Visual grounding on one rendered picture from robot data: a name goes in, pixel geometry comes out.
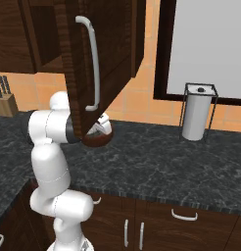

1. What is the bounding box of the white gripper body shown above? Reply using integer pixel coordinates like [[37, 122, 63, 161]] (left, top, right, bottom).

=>
[[98, 113, 113, 135]]

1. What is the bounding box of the dark brown bowl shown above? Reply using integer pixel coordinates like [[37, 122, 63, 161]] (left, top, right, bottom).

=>
[[81, 125, 115, 148]]

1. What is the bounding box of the dark wood open cabinet door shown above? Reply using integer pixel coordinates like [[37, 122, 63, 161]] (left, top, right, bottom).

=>
[[53, 0, 147, 140]]

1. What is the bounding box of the dark wood base cabinet door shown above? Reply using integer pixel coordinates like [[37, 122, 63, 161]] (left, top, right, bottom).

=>
[[135, 217, 236, 251], [80, 191, 137, 251]]

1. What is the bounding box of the dark wood corner base cabinet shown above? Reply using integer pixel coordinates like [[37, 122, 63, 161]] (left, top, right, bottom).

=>
[[0, 178, 57, 251]]

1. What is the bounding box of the white paper towel roll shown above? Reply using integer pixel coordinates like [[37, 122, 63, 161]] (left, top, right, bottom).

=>
[[181, 85, 214, 142]]

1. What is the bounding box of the light wood knife block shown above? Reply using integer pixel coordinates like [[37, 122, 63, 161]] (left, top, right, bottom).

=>
[[0, 93, 20, 119]]

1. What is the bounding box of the black framed window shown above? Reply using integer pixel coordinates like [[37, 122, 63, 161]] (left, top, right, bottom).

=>
[[153, 0, 241, 106]]

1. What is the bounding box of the dark wood drawer front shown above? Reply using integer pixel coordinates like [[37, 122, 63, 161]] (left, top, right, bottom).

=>
[[135, 199, 240, 236]]

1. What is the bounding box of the white curved cabinet door handle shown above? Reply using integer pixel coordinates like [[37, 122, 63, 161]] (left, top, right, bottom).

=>
[[74, 15, 102, 113]]

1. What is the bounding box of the black wire paper towel stand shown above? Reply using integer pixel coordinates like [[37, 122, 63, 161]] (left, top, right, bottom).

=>
[[178, 81, 219, 143]]

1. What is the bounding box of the white vertical cabinet handle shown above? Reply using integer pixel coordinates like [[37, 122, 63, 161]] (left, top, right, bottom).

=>
[[138, 222, 145, 251], [123, 219, 129, 248]]

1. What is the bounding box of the dark wood wall cabinet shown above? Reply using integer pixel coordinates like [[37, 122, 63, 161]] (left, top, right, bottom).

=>
[[0, 0, 72, 75]]

